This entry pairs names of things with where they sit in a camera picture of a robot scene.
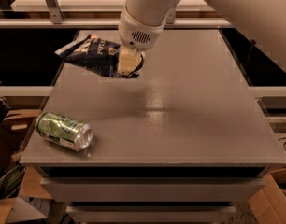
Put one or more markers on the cardboard box right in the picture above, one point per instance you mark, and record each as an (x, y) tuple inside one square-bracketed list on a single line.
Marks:
[(269, 204)]

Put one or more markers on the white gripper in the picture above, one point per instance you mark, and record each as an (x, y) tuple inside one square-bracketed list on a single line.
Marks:
[(137, 34)]

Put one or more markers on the green soda can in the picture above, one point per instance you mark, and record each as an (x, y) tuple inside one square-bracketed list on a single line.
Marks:
[(64, 131)]

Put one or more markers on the cardboard box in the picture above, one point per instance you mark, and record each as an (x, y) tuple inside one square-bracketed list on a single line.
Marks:
[(21, 197), (269, 204)]

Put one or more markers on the lower grey drawer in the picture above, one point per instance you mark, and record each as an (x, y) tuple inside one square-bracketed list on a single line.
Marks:
[(150, 214)]

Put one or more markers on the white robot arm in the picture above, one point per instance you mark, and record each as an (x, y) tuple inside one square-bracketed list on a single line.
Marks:
[(263, 21)]

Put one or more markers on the upper grey drawer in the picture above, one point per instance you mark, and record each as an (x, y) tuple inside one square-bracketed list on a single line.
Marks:
[(151, 189)]

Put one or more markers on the grey drawer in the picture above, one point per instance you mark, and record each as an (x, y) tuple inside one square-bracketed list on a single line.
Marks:
[(151, 189), (150, 214)]

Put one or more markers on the cardboard box left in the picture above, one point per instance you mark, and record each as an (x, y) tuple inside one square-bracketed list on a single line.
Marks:
[(21, 197)]

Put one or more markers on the grey metal rail frame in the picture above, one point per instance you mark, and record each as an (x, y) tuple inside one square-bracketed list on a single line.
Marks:
[(91, 14)]

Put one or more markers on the blue chip bag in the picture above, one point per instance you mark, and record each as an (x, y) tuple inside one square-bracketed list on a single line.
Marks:
[(97, 55)]

